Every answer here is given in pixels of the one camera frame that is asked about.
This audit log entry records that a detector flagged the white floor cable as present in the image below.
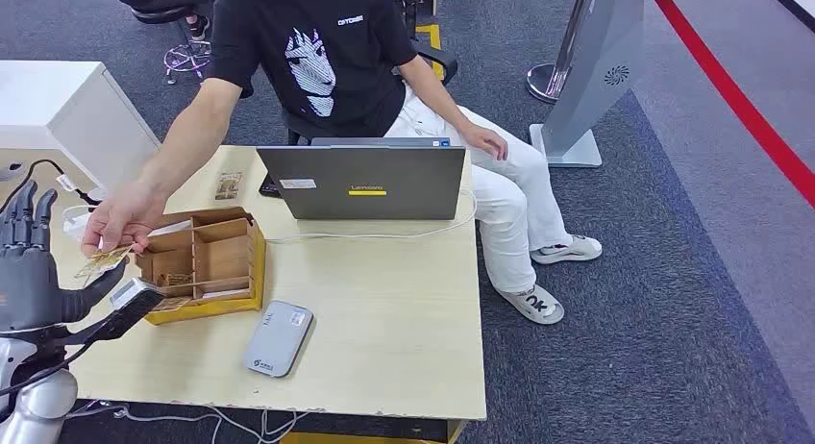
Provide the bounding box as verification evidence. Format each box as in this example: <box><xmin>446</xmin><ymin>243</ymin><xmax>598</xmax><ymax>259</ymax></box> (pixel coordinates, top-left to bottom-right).
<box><xmin>66</xmin><ymin>403</ymin><xmax>313</xmax><ymax>444</ymax></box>

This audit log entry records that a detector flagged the grey Lenovo laptop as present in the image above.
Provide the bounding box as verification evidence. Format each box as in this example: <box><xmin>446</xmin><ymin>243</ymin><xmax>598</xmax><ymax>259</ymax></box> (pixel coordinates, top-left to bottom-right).
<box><xmin>256</xmin><ymin>136</ymin><xmax>467</xmax><ymax>221</ymax></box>

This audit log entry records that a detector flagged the chrome stanchion post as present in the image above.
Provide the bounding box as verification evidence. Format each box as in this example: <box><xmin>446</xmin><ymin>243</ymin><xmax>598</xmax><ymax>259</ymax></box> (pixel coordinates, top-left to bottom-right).
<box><xmin>526</xmin><ymin>0</ymin><xmax>600</xmax><ymax>105</ymax></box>

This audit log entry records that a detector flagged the white charger adapter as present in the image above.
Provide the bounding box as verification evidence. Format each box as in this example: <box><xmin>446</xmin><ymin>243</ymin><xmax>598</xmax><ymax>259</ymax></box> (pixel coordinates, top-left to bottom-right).
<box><xmin>62</xmin><ymin>204</ymin><xmax>95</xmax><ymax>242</ymax></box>

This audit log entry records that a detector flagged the person's right hand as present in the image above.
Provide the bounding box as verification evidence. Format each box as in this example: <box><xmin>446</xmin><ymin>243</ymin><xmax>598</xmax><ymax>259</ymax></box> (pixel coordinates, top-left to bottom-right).
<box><xmin>81</xmin><ymin>181</ymin><xmax>168</xmax><ymax>259</ymax></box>

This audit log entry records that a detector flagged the wooden card organizer box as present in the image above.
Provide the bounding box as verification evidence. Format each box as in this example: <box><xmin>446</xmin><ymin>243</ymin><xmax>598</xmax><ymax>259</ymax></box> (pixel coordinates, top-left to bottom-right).
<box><xmin>135</xmin><ymin>207</ymin><xmax>267</xmax><ymax>327</ymax></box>

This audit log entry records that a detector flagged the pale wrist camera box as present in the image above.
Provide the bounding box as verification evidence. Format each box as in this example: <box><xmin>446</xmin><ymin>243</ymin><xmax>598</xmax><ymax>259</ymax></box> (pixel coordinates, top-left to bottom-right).
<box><xmin>109</xmin><ymin>276</ymin><xmax>167</xmax><ymax>331</ymax></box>

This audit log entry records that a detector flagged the black round stool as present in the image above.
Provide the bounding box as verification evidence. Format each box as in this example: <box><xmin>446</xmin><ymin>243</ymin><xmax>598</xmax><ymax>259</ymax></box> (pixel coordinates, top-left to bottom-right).
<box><xmin>132</xmin><ymin>5</ymin><xmax>212</xmax><ymax>86</ymax></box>

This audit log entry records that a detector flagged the gold patterned ID card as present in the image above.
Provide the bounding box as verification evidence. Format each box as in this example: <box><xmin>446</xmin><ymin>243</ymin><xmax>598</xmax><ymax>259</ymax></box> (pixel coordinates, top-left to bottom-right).
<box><xmin>74</xmin><ymin>243</ymin><xmax>135</xmax><ymax>282</ymax></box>

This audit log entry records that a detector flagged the grey card reader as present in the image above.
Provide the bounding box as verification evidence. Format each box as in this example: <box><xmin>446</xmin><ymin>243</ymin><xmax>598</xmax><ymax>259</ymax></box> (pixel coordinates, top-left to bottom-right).
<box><xmin>246</xmin><ymin>301</ymin><xmax>314</xmax><ymax>380</ymax></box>

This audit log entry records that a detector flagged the person's left hand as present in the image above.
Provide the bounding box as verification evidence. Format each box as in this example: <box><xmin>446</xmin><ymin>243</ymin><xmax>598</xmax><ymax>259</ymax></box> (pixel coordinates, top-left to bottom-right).
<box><xmin>459</xmin><ymin>123</ymin><xmax>509</xmax><ymax>162</ymax></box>

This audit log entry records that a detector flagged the black cable with plug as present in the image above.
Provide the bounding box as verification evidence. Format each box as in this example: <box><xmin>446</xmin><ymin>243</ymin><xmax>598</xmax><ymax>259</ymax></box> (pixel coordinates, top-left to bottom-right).
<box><xmin>0</xmin><ymin>160</ymin><xmax>103</xmax><ymax>213</ymax></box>

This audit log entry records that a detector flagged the white cabinet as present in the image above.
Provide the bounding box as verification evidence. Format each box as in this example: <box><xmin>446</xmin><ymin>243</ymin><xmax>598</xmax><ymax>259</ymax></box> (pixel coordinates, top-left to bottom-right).
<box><xmin>0</xmin><ymin>60</ymin><xmax>161</xmax><ymax>194</ymax></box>

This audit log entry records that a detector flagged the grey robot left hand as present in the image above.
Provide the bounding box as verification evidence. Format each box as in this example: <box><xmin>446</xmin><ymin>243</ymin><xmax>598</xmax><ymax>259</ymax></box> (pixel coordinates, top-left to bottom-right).
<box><xmin>0</xmin><ymin>180</ymin><xmax>127</xmax><ymax>334</ymax></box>

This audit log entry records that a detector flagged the grey kiosk stand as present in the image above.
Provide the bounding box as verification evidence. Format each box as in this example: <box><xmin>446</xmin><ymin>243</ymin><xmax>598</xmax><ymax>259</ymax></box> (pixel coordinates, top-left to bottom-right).
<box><xmin>530</xmin><ymin>0</ymin><xmax>646</xmax><ymax>169</ymax></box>

